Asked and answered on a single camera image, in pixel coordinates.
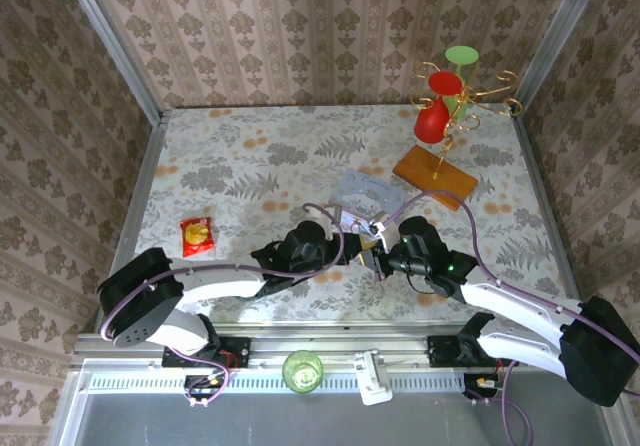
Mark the aluminium table side rail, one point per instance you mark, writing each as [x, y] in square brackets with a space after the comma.
[545, 191]
[142, 186]

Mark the green wine glass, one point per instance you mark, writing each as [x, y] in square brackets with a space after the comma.
[461, 56]

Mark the green plastic cup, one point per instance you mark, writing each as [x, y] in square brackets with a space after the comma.
[302, 372]

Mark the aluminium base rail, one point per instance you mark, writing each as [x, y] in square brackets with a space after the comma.
[320, 338]

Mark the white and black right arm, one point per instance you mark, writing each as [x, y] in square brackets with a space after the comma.
[520, 301]

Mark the perforated metal strip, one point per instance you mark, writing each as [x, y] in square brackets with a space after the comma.
[150, 382]

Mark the black electronics box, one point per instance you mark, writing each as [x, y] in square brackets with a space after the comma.
[205, 386]
[480, 386]

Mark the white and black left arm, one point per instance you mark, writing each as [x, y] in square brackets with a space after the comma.
[220, 283]

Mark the red wine glass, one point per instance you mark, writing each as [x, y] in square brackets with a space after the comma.
[431, 123]

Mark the pastel cartoon box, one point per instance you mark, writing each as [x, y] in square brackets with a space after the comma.
[370, 193]

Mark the aluminium frame post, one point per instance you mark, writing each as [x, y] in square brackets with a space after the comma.
[112, 48]
[560, 36]

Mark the red snack packet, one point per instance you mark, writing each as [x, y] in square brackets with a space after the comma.
[196, 237]

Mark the wooden rack base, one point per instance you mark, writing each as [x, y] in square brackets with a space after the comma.
[435, 176]

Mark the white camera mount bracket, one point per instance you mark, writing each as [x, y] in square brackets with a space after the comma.
[372, 378]

